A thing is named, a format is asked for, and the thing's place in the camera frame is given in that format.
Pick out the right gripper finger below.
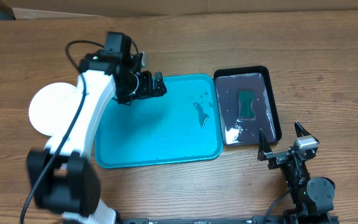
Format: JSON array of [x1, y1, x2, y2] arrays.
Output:
[[258, 129, 272, 156], [294, 121, 310, 138]]

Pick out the green sponge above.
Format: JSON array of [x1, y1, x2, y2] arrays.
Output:
[[237, 90, 255, 119]]

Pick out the white round plate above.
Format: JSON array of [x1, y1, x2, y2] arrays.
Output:
[[28, 82, 79, 136]]

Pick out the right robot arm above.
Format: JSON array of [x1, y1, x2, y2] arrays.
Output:
[[257, 122, 339, 224]]

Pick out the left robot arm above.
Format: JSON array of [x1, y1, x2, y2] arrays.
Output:
[[20, 50, 167, 223]]

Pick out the teal plastic tray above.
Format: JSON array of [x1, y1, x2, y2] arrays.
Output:
[[94, 74, 223, 169]]

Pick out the black water tray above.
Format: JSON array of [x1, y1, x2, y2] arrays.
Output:
[[214, 65, 282, 146]]

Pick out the cardboard backdrop panel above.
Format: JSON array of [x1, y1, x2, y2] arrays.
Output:
[[6, 0, 358, 17]]

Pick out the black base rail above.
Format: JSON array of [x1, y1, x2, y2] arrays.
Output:
[[117, 215, 289, 224]]

